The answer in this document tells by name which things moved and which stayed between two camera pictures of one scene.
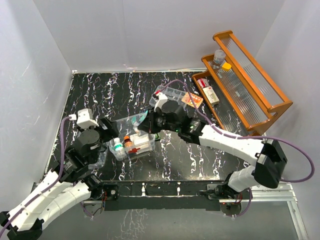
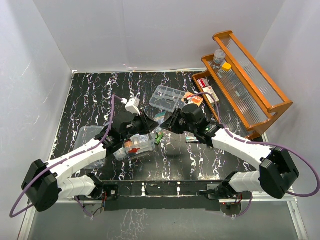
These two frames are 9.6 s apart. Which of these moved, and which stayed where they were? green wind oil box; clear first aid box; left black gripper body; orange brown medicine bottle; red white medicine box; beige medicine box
Moved: left black gripper body; green wind oil box
Stayed: red white medicine box; beige medicine box; clear first aid box; orange brown medicine bottle
